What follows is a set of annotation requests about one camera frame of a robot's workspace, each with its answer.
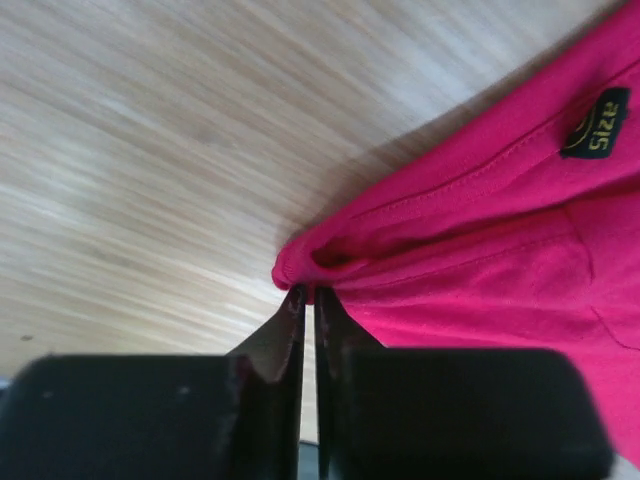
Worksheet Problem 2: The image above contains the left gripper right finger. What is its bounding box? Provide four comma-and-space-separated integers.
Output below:
314, 288, 614, 479

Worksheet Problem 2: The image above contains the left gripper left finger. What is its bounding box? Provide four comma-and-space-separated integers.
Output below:
1, 287, 306, 479

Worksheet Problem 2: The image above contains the magenta t-shirt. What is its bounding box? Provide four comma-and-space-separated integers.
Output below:
272, 1, 639, 462

